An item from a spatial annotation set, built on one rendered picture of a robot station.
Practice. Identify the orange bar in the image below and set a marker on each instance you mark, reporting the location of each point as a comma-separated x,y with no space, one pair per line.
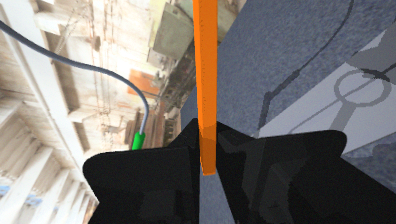
206,50

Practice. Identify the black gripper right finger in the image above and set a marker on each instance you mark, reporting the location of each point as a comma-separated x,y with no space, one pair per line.
243,162

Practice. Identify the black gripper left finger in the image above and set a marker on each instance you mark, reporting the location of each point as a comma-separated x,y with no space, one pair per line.
174,167

